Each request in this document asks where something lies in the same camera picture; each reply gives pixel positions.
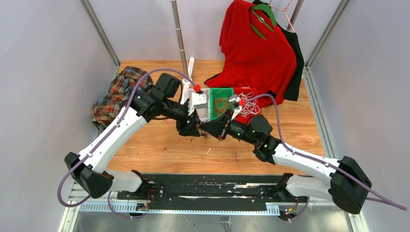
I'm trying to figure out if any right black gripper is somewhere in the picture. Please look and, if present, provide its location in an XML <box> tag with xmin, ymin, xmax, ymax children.
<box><xmin>200</xmin><ymin>110</ymin><xmax>258</xmax><ymax>146</ymax></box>

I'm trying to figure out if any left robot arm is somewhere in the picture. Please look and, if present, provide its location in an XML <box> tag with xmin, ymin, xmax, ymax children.
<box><xmin>64</xmin><ymin>73</ymin><xmax>201</xmax><ymax>200</ymax></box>

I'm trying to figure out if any white rack base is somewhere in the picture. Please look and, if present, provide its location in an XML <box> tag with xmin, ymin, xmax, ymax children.
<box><xmin>180</xmin><ymin>57</ymin><xmax>195</xmax><ymax>104</ymax></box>

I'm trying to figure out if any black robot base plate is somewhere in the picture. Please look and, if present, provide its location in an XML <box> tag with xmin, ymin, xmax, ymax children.
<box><xmin>114</xmin><ymin>174</ymin><xmax>307</xmax><ymax>212</ymax></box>

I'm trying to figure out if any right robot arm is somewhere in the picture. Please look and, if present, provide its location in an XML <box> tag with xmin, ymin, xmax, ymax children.
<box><xmin>200</xmin><ymin>111</ymin><xmax>372</xmax><ymax>215</ymax></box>

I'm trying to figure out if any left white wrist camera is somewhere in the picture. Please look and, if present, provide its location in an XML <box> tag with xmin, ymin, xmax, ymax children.
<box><xmin>188</xmin><ymin>92</ymin><xmax>208</xmax><ymax>115</ymax></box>

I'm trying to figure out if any orange thin cable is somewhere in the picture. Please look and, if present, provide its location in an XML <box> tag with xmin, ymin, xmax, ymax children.
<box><xmin>212</xmin><ymin>90</ymin><xmax>234</xmax><ymax>117</ymax></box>

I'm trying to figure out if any red t-shirt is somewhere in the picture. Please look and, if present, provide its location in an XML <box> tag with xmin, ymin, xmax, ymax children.
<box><xmin>205</xmin><ymin>0</ymin><xmax>297</xmax><ymax>104</ymax></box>

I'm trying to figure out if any right silver rack pole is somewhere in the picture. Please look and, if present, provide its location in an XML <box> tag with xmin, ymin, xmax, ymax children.
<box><xmin>286</xmin><ymin>0</ymin><xmax>304</xmax><ymax>33</ymax></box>

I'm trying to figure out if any black t-shirt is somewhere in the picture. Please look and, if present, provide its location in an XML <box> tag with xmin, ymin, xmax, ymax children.
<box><xmin>249</xmin><ymin>0</ymin><xmax>304</xmax><ymax>107</ymax></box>

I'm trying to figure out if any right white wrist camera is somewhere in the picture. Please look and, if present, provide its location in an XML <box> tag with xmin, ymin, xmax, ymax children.
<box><xmin>229</xmin><ymin>94</ymin><xmax>246</xmax><ymax>120</ymax></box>

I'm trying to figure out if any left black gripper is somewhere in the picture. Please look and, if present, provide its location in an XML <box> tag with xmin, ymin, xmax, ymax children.
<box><xmin>162</xmin><ymin>98</ymin><xmax>202</xmax><ymax>136</ymax></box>

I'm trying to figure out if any pink wire hanger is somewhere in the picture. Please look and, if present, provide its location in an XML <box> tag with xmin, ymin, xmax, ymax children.
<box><xmin>269</xmin><ymin>0</ymin><xmax>295</xmax><ymax>33</ymax></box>

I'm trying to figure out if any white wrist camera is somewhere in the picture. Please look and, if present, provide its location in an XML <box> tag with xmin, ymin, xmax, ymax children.
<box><xmin>188</xmin><ymin>92</ymin><xmax>208</xmax><ymax>115</ymax></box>
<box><xmin>229</xmin><ymin>94</ymin><xmax>246</xmax><ymax>120</ymax></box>

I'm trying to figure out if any plaid flannel shirt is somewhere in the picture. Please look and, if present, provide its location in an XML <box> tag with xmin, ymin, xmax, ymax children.
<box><xmin>92</xmin><ymin>66</ymin><xmax>146</xmax><ymax>134</ymax></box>

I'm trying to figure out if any green clothes hanger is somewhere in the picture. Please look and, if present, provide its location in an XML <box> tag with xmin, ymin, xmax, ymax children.
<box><xmin>251</xmin><ymin>4</ymin><xmax>277</xmax><ymax>32</ymax></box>

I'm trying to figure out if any silver rack pole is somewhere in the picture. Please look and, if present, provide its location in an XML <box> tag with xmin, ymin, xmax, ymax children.
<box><xmin>171</xmin><ymin>0</ymin><xmax>189</xmax><ymax>76</ymax></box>
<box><xmin>286</xmin><ymin>0</ymin><xmax>304</xmax><ymax>33</ymax></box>

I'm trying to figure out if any red plastic bin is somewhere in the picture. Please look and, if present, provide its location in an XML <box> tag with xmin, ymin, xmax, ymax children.
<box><xmin>234</xmin><ymin>87</ymin><xmax>261</xmax><ymax>123</ymax></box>

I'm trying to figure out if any white plastic bin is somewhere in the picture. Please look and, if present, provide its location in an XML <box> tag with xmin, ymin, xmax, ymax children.
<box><xmin>189</xmin><ymin>88</ymin><xmax>210</xmax><ymax>121</ymax></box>

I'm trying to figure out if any green plastic bin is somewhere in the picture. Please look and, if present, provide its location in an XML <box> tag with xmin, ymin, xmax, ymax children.
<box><xmin>210</xmin><ymin>88</ymin><xmax>234</xmax><ymax>120</ymax></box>

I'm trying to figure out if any white thin cable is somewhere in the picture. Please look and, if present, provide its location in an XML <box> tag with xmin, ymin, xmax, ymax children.
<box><xmin>237</xmin><ymin>91</ymin><xmax>261</xmax><ymax>117</ymax></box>

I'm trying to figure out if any aluminium frame rail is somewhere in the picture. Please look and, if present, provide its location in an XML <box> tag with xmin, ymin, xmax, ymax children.
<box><xmin>59</xmin><ymin>174</ymin><xmax>369</xmax><ymax>232</ymax></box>

